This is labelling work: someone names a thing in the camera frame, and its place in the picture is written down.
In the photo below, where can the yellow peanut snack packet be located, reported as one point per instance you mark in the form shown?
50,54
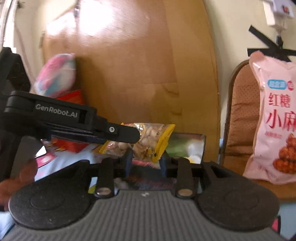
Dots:
153,141

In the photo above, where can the cartoon pig bed sheet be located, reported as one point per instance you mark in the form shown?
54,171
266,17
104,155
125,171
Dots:
65,158

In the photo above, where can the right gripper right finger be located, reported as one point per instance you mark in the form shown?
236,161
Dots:
181,170

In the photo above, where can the pink blue plush fish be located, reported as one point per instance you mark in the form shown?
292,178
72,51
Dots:
57,76

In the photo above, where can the white power strip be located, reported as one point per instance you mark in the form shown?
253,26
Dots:
277,12

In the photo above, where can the black sheep-print box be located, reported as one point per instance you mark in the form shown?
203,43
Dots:
148,176

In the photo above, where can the wooden headboard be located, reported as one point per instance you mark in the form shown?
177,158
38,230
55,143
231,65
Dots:
144,61

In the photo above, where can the pink fried-dough snack bag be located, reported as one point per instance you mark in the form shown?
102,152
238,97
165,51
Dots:
273,157

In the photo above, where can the left hand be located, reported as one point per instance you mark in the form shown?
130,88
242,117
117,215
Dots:
11,185

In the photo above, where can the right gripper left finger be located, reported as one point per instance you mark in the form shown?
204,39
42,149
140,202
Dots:
110,169

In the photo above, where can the brown chair cushion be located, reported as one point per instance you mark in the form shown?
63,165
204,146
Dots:
241,120

